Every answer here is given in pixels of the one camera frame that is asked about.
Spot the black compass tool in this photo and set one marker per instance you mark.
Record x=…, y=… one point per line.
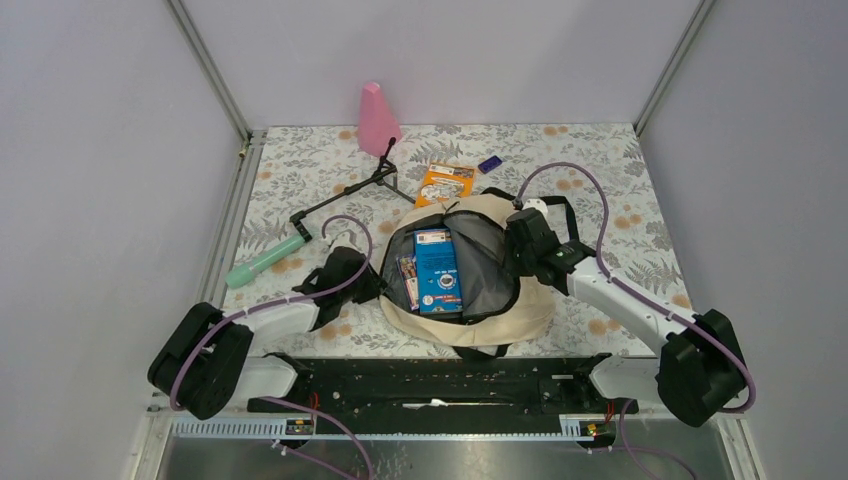
x=385, y=175

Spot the small purple box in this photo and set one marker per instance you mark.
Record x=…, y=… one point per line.
x=490, y=164

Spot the blue picture book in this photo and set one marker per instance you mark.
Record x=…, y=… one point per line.
x=407, y=268

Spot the pink cone-shaped object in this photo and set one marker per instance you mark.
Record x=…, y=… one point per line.
x=377, y=124

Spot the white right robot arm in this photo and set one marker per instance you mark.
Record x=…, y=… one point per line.
x=697, y=370

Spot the green tube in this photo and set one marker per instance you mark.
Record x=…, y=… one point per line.
x=247, y=272

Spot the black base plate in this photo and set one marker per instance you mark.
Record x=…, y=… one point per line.
x=433, y=396

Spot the blue booklet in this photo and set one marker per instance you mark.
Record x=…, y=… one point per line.
x=437, y=273

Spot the beige canvas backpack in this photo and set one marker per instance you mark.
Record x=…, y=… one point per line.
x=497, y=308

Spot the orange booklet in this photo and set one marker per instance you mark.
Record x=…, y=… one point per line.
x=444, y=182

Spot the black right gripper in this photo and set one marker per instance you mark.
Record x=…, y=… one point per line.
x=510, y=265

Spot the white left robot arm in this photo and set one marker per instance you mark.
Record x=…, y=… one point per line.
x=215, y=360

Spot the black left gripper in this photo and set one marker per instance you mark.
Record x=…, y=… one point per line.
x=375, y=285

